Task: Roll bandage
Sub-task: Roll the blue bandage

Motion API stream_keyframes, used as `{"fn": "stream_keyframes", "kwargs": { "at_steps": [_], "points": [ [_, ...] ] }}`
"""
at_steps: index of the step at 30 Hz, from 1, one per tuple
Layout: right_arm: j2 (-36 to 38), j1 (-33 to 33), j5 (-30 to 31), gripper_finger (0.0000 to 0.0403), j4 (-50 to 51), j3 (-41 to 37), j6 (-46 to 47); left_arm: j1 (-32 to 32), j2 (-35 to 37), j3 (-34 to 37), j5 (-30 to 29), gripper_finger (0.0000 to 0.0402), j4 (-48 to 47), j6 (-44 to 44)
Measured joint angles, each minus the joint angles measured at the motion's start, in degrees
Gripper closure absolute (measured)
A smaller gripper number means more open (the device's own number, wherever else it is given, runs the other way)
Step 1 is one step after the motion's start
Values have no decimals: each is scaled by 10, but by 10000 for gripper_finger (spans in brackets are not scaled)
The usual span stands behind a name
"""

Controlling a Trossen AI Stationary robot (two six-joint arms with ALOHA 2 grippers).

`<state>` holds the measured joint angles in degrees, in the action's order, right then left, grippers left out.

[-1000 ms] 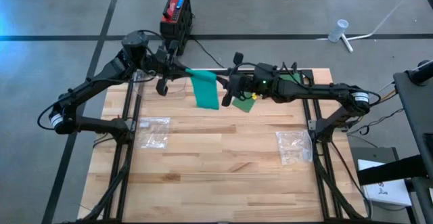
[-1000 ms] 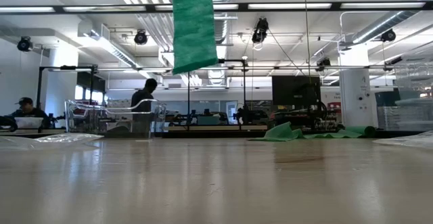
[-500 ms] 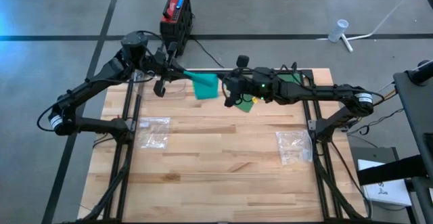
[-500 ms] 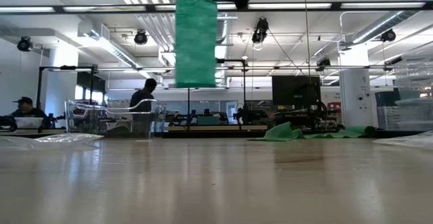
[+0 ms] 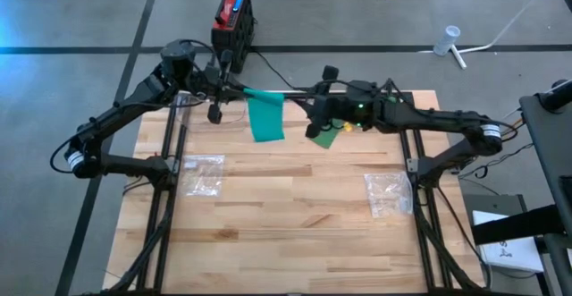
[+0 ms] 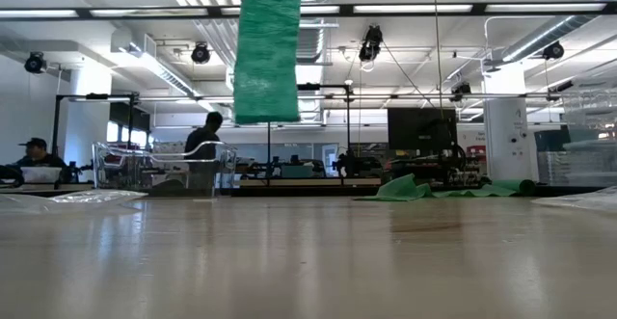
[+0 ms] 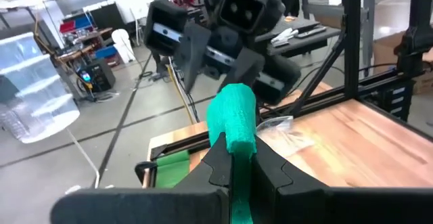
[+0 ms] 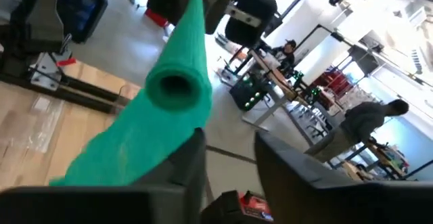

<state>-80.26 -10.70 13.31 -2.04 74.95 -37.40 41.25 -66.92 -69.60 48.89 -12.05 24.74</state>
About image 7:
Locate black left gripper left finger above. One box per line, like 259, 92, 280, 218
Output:
49, 132, 233, 224

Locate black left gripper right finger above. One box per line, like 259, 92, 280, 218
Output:
252, 135, 433, 224

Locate clear plastic bag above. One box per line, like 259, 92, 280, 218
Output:
256, 115, 317, 157

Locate black computer tower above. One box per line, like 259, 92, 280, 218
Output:
76, 58, 116, 95

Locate light green bandage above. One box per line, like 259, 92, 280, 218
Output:
154, 149, 191, 189

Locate stack of clear plastic bins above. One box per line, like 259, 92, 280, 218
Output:
0, 32, 81, 144

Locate teal elastic bandage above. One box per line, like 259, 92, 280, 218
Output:
205, 83, 258, 224

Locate white tube stand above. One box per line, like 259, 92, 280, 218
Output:
64, 127, 116, 194

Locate yellow floor cable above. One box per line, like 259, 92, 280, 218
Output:
164, 64, 198, 124

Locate brown cardboard box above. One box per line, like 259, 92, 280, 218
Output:
371, 30, 433, 96

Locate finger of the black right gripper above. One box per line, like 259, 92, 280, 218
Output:
219, 47, 267, 93
178, 22, 212, 95

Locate grey desk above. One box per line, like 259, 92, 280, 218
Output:
255, 14, 342, 58

